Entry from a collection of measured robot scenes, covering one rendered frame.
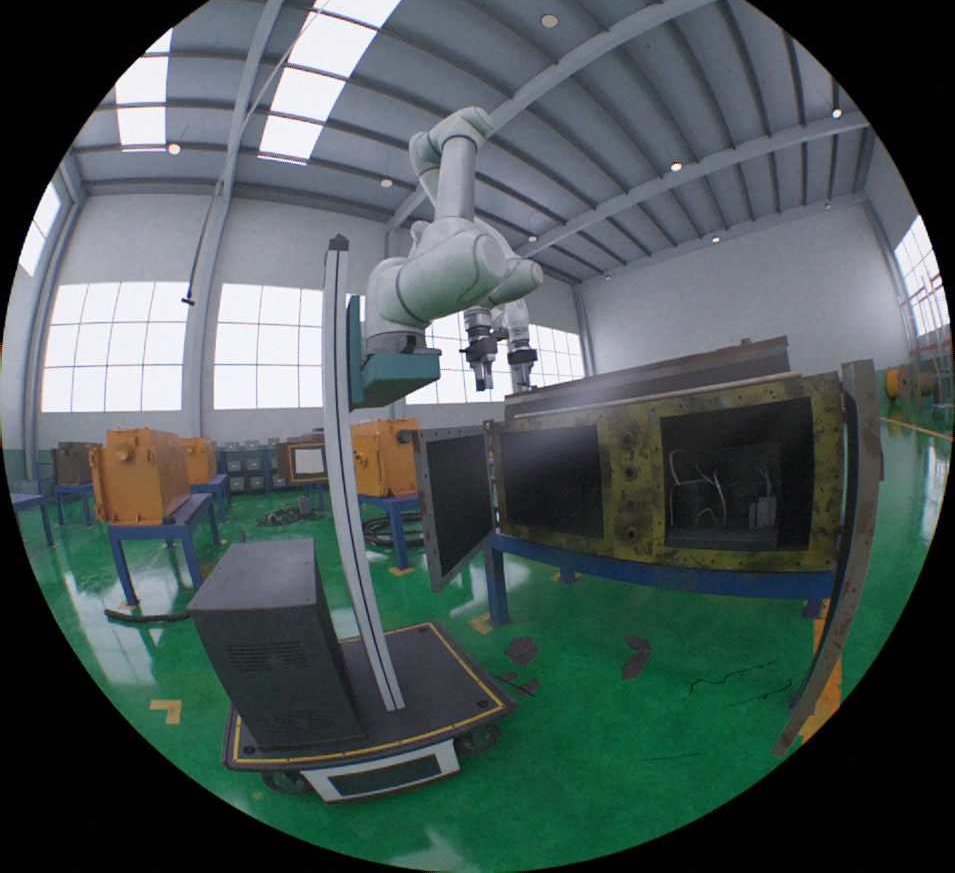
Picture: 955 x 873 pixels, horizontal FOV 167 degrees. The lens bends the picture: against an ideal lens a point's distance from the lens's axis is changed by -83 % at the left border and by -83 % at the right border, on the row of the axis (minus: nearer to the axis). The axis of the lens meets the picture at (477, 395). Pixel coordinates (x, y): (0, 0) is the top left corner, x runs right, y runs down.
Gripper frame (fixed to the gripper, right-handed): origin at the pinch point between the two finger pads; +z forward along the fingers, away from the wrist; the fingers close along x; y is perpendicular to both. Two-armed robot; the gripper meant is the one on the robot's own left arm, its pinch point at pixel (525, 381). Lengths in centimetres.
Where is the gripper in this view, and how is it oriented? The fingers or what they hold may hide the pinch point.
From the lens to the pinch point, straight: 142.0
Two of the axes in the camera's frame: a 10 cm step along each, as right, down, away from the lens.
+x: 9.2, -1.3, -3.6
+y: -3.7, -0.5, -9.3
